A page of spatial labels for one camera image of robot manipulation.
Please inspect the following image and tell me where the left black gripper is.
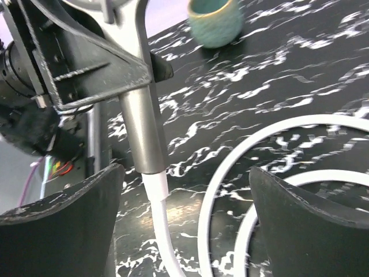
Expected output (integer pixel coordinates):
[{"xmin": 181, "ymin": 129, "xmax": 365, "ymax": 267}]
[{"xmin": 1, "ymin": 1, "xmax": 152, "ymax": 111}]

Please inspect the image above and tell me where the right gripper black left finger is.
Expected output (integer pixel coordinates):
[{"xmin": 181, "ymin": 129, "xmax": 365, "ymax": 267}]
[{"xmin": 1, "ymin": 163, "xmax": 125, "ymax": 277}]

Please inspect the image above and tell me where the grey shower head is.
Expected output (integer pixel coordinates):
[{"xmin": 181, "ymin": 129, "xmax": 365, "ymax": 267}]
[{"xmin": 67, "ymin": 0, "xmax": 168, "ymax": 175}]

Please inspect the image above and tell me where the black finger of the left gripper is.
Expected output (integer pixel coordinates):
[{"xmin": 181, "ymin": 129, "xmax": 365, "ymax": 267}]
[{"xmin": 150, "ymin": 52, "xmax": 174, "ymax": 83}]

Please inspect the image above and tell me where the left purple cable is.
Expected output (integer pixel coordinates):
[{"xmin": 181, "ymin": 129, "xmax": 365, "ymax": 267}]
[{"xmin": 18, "ymin": 155, "xmax": 47, "ymax": 207}]

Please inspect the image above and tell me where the teal ceramic cup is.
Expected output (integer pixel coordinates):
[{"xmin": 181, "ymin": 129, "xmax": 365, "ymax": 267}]
[{"xmin": 187, "ymin": 0, "xmax": 243, "ymax": 48}]

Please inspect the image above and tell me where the white shower hose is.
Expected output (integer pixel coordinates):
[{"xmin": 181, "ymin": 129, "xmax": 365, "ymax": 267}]
[{"xmin": 141, "ymin": 114, "xmax": 369, "ymax": 277}]

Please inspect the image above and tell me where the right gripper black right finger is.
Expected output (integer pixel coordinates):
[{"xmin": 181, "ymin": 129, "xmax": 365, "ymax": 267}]
[{"xmin": 249, "ymin": 167, "xmax": 368, "ymax": 276}]

